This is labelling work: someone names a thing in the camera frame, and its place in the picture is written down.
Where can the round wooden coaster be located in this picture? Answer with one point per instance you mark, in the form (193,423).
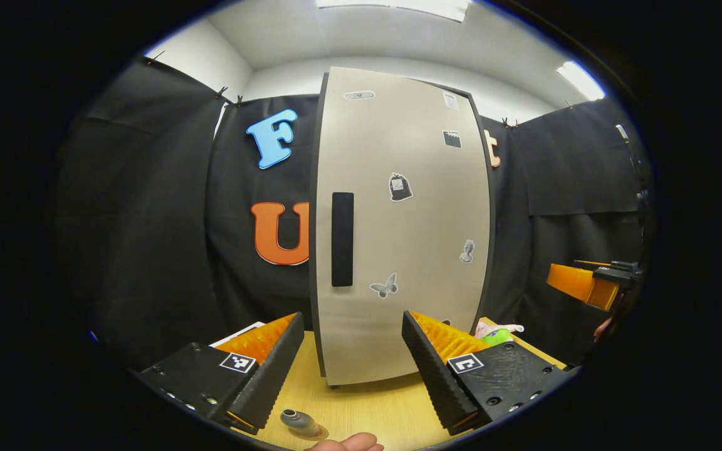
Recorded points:
(324,432)

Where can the beige cabinet door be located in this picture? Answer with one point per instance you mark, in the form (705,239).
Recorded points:
(411,238)

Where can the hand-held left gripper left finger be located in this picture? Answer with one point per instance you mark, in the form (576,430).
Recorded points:
(276,369)

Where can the dark grey cabinet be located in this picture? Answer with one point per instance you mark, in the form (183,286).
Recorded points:
(313,282)

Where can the pink green plush toy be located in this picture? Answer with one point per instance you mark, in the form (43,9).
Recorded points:
(499,335)

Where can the grey bottle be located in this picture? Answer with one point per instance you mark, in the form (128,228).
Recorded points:
(298,421)

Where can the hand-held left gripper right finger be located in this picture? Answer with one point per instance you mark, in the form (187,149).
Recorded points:
(433,369)

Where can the black backdrop cloth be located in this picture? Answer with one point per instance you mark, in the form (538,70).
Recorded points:
(148,219)

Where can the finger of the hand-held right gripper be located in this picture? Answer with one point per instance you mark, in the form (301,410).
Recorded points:
(618,274)
(586,285)

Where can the ceiling light panel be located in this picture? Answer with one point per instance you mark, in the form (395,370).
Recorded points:
(580,80)
(392,7)

